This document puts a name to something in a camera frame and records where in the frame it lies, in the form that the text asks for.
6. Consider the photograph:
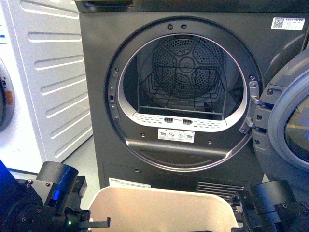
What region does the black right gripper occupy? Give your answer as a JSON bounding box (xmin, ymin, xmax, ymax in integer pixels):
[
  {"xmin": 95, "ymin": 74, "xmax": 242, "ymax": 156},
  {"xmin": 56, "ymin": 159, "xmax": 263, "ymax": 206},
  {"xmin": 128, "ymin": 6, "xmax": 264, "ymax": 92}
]
[{"xmin": 229, "ymin": 190, "xmax": 260, "ymax": 232}]

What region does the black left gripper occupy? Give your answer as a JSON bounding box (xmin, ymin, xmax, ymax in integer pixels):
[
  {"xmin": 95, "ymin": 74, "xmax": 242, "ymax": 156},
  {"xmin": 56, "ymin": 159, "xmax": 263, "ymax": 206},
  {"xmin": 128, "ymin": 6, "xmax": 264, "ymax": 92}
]
[{"xmin": 28, "ymin": 161, "xmax": 111, "ymax": 232}]

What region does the beige plastic laundry hamper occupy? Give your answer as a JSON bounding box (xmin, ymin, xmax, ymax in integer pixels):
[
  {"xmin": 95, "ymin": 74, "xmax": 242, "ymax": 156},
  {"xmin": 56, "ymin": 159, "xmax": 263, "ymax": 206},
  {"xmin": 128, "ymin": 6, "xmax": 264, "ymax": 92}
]
[{"xmin": 89, "ymin": 186, "xmax": 238, "ymax": 232}]

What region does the white instruction sticker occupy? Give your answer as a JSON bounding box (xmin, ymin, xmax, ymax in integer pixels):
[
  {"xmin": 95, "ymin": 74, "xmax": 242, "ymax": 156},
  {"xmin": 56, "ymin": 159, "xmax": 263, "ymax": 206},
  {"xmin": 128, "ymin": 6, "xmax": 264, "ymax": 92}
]
[{"xmin": 158, "ymin": 128, "xmax": 195, "ymax": 143}]

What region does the round glass dryer door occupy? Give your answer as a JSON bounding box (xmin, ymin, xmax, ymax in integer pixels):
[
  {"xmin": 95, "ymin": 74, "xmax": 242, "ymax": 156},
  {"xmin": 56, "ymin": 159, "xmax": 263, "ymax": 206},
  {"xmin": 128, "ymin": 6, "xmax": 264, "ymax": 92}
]
[{"xmin": 253, "ymin": 49, "xmax": 309, "ymax": 191}]

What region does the white washing machine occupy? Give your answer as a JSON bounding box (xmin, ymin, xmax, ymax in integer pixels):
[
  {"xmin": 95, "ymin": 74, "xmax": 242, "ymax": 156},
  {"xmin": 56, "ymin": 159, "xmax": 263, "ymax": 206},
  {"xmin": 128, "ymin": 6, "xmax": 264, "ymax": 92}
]
[{"xmin": 0, "ymin": 0, "xmax": 92, "ymax": 173}]

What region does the dark grey tumble dryer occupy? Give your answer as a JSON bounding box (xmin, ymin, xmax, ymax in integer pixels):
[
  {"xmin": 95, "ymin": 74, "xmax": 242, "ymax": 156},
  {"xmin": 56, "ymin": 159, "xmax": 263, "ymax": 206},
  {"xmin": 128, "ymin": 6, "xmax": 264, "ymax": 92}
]
[{"xmin": 76, "ymin": 0, "xmax": 309, "ymax": 197}]

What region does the white QR code label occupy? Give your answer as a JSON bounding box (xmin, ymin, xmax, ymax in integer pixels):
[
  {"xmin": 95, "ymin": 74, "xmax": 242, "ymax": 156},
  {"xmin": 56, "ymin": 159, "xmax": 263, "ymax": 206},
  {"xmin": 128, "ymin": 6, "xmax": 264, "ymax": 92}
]
[{"xmin": 271, "ymin": 17, "xmax": 306, "ymax": 31}]

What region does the wire drying rack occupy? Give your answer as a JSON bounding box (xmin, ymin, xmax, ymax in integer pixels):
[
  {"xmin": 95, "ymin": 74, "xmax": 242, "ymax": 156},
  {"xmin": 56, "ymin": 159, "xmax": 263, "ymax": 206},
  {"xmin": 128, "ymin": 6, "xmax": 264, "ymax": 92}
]
[{"xmin": 138, "ymin": 65, "xmax": 226, "ymax": 120}]

